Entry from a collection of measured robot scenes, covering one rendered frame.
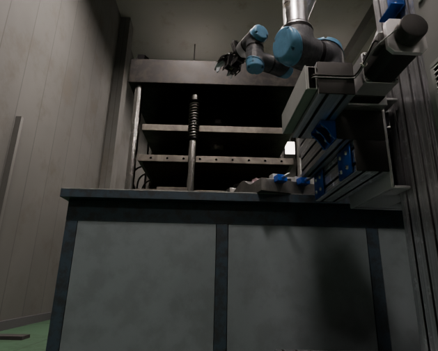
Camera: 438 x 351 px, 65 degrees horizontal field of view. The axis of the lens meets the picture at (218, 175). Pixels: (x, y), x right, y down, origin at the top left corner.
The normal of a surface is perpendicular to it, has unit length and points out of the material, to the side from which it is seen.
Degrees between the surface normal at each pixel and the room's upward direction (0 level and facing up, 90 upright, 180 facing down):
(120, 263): 90
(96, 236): 90
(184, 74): 90
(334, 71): 90
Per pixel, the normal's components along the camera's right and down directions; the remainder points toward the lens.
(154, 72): 0.02, -0.30
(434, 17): -1.00, -0.04
